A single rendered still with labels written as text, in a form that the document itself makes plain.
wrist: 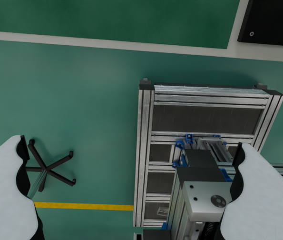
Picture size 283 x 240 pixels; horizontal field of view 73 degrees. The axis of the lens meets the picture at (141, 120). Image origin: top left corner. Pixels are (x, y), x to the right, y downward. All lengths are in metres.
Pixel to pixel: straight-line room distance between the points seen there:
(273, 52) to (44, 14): 0.57
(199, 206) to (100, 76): 1.05
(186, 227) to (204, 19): 0.50
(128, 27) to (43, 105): 1.13
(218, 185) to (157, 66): 0.92
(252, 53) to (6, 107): 1.52
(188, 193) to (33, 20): 0.55
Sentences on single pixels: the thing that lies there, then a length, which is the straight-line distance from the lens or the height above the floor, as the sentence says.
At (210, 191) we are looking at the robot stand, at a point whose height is 0.94.
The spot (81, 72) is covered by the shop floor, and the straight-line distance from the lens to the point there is 1.35.
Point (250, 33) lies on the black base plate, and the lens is 0.56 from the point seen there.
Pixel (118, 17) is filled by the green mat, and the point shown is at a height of 0.75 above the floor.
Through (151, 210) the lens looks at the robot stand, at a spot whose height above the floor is 0.21.
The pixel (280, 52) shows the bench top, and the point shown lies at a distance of 0.63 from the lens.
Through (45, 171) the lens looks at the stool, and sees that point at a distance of 1.77.
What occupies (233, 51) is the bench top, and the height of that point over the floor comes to 0.75.
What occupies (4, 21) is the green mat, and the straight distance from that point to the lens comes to 0.59.
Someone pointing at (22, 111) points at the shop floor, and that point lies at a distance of 1.63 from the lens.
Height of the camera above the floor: 1.26
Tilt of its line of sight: 61 degrees down
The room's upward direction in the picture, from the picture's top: 178 degrees clockwise
